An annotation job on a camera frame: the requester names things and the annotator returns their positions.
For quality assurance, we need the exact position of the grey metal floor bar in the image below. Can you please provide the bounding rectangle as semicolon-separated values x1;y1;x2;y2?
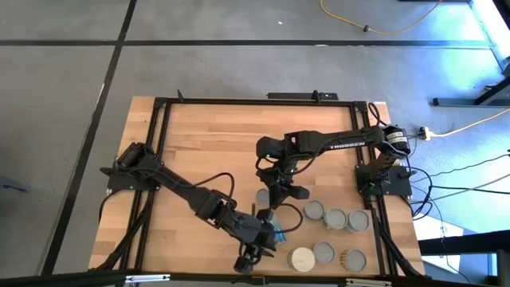
432;96;510;108

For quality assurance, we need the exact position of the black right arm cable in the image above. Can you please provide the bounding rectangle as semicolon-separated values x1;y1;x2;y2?
367;101;435;218

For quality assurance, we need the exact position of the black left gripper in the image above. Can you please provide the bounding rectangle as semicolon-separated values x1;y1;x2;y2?
233;210;280;275

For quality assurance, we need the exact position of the thin black floor cable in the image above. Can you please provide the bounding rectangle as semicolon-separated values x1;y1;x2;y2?
410;153;510;183

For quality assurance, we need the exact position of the black bar behind table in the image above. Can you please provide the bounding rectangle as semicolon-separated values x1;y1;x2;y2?
265;90;339;101

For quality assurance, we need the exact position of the blue and yellow can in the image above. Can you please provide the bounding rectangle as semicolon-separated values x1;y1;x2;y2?
272;217;288;246

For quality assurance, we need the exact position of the silver-top tin can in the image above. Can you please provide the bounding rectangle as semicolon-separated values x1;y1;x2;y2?
321;207;349;231
304;199;326;222

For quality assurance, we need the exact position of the black aluminium table frame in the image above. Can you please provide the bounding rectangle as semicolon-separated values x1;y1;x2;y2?
119;95;402;285

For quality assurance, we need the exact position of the grey floor object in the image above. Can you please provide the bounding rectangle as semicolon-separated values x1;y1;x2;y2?
0;176;29;193

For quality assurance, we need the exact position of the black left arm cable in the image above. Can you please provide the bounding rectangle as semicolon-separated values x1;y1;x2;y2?
277;202;305;234
190;171;237;201

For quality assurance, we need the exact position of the black rig beam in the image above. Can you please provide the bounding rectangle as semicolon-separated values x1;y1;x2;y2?
417;229;510;257
0;269;510;287

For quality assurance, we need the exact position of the pale floor cable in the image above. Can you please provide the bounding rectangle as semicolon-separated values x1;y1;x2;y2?
432;174;510;202

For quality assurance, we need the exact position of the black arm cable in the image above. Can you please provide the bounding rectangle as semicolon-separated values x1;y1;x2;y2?
367;101;435;218
190;171;237;201
277;202;305;234

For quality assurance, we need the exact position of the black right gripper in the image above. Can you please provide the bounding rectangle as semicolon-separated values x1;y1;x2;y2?
257;158;311;210

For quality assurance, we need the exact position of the black stand leg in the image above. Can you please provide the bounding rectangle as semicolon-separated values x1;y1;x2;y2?
476;73;510;105

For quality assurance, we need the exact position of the yellow green mushroom can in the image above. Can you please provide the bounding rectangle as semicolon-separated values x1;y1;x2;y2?
345;209;371;233

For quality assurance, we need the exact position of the silver metal bracket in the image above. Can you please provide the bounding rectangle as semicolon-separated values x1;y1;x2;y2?
345;277;392;287
124;273;171;285

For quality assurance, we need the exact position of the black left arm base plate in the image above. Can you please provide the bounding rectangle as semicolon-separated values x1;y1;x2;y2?
99;158;163;192

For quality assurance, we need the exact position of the large grey can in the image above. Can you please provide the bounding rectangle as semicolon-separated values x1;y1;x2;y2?
286;246;317;273

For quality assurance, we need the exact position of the spicy black beans can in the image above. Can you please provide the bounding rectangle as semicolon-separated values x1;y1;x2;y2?
339;248;368;273

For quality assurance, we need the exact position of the black cable bundle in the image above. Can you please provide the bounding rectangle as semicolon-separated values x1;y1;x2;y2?
372;197;426;280
95;190;157;272

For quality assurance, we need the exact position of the yellow floor cable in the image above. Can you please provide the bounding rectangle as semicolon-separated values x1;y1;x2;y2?
320;0;444;36

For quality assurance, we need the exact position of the white floor cable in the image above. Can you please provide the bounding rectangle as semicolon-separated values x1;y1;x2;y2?
429;107;510;139

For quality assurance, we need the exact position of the white orange sauce can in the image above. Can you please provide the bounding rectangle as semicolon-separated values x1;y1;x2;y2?
313;241;336;265

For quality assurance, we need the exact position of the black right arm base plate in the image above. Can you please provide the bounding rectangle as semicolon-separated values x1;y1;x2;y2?
355;163;413;197

